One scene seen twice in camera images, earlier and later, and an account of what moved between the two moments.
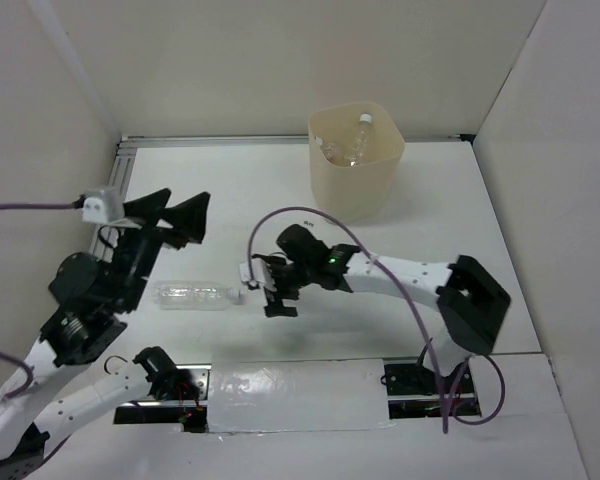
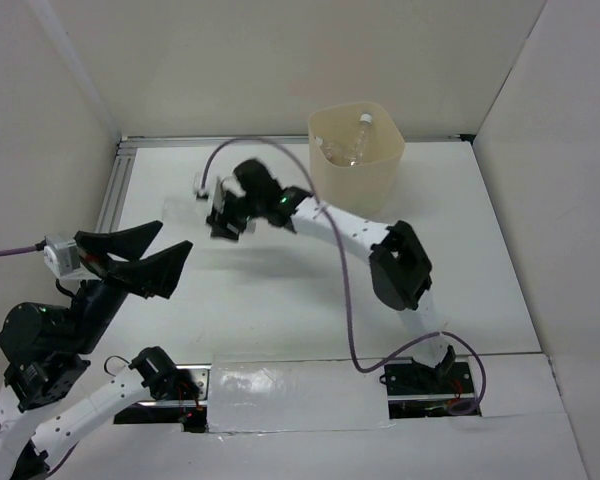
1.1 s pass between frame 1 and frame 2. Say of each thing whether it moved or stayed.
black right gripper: moved
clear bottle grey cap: stayed
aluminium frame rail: stayed
